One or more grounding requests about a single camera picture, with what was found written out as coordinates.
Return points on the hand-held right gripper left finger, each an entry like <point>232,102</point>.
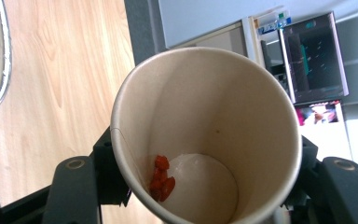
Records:
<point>108,174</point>

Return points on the white box with blue label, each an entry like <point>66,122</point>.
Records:
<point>273,22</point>

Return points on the beige paper cup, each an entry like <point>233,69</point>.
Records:
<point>230,105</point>

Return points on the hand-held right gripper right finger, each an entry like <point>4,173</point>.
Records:
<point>307,158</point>

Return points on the grey pillar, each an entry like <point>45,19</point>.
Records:
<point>143,28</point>

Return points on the dark computer monitor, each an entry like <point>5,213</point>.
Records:
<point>313,56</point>

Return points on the clump of red goji berries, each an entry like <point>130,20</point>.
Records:
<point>162,183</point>

